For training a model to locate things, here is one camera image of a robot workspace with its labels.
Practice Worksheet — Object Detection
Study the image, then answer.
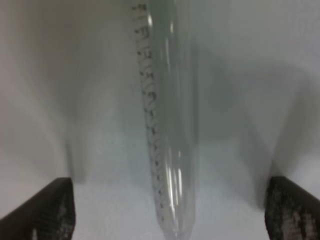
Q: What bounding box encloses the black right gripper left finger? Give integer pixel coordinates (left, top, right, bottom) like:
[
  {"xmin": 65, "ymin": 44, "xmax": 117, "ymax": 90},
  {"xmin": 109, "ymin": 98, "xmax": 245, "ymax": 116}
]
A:
[{"xmin": 0, "ymin": 177, "xmax": 76, "ymax": 240}]

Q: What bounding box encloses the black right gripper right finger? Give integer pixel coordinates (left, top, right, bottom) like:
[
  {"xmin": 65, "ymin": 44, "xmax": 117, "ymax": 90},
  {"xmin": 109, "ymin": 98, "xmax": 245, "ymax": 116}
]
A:
[{"xmin": 264, "ymin": 176, "xmax": 320, "ymax": 240}]

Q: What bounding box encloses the green capped test tube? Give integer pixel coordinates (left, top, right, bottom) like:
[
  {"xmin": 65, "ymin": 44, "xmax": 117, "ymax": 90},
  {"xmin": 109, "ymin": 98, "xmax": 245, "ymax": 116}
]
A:
[{"xmin": 131, "ymin": 0, "xmax": 198, "ymax": 240}]

